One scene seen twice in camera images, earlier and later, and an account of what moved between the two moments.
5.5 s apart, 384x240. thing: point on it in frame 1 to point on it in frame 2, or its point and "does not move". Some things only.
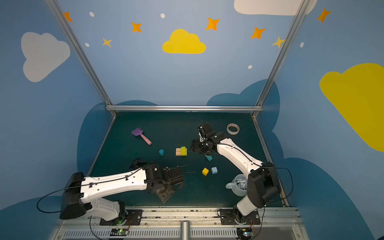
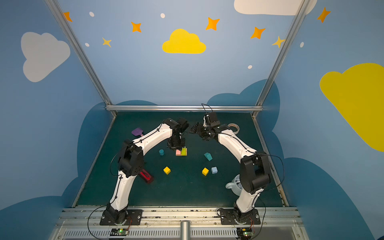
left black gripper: [173, 177] to [176, 141]
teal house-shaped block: [209, 157] does not move
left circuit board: [119, 232] does not move
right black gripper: [198, 146] to [199, 130]
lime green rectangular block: [183, 151] does not move
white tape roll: [234, 125] does not move
